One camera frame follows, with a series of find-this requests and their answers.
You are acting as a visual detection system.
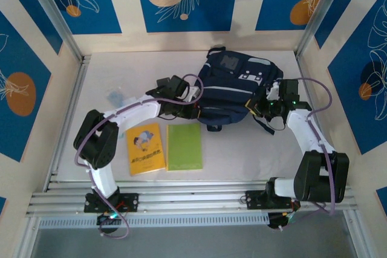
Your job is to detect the navy blue backpack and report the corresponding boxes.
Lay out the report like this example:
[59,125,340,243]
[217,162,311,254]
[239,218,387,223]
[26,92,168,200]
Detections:
[196,45,285,135]

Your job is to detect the aluminium frame post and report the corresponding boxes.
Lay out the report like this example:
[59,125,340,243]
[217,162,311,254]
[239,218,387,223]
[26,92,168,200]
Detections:
[295,0,348,59]
[22,0,85,63]

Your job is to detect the clear pouch with blue contents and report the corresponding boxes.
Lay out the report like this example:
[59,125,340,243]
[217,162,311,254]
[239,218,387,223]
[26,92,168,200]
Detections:
[105,89,126,106]

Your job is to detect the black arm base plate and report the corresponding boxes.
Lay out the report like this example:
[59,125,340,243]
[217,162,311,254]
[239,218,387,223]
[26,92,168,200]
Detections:
[245,190,301,210]
[83,193,140,213]

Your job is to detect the green notebook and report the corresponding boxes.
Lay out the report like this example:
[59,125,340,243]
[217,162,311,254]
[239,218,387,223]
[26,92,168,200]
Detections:
[166,123,204,172]

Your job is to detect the aluminium table edge rails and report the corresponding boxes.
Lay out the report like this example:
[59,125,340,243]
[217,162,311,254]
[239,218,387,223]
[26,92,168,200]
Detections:
[25,180,360,219]

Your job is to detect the black controller board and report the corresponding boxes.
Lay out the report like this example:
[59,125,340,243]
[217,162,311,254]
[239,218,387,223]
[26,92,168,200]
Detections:
[96,213,122,234]
[267,211,296,231]

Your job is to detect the aluminium frame leg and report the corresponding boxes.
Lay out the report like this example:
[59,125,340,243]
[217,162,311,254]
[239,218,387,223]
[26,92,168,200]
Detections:
[343,211,374,258]
[18,217,42,258]

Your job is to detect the aluminium side rail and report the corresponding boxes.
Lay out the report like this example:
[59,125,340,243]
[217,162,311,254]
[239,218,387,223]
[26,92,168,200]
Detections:
[44,54,91,193]
[296,54,326,138]

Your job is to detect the grey slotted cable duct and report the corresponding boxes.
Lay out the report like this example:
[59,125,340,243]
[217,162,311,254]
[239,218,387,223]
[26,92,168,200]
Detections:
[39,213,270,230]

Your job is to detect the yellow book with cartoon cover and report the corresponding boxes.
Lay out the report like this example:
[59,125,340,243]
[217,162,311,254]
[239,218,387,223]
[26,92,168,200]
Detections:
[125,122,166,176]

